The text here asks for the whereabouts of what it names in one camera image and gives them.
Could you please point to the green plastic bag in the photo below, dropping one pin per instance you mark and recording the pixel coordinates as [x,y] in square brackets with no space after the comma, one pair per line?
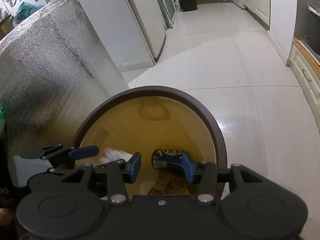
[27,11]

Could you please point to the yellow cardboard box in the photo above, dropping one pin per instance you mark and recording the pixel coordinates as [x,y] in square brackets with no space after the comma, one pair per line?
[6,27]

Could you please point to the blue soda can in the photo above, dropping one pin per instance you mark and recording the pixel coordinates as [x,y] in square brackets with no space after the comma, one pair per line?
[166,161]

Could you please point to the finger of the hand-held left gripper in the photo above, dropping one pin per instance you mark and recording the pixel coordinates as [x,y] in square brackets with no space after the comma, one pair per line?
[83,152]

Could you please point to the white kitchen cabinets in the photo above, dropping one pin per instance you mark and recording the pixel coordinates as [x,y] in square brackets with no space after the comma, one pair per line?
[257,0]

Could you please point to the black floor box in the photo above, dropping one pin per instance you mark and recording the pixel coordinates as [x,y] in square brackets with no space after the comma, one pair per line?
[187,3]

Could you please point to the white paper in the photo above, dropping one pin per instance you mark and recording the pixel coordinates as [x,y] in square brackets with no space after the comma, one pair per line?
[113,156]

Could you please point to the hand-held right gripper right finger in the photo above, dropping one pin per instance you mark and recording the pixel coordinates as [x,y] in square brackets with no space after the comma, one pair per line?
[190,168]

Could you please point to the yellow trash bin brown rim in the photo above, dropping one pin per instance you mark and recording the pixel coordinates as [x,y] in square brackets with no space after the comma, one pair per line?
[160,130]

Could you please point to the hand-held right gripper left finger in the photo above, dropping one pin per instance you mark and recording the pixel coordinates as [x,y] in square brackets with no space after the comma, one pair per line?
[135,167]

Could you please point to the silver foil-covered table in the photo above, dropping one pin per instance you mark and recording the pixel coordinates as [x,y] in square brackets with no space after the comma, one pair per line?
[50,67]

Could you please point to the low wooden-top cabinet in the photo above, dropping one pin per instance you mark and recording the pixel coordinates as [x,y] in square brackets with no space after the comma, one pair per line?
[306,80]

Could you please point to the white refrigerator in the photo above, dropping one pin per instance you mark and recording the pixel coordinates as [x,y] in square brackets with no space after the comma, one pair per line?
[147,22]

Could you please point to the grey bin with white liner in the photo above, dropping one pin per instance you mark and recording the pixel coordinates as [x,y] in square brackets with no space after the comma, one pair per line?
[308,30]

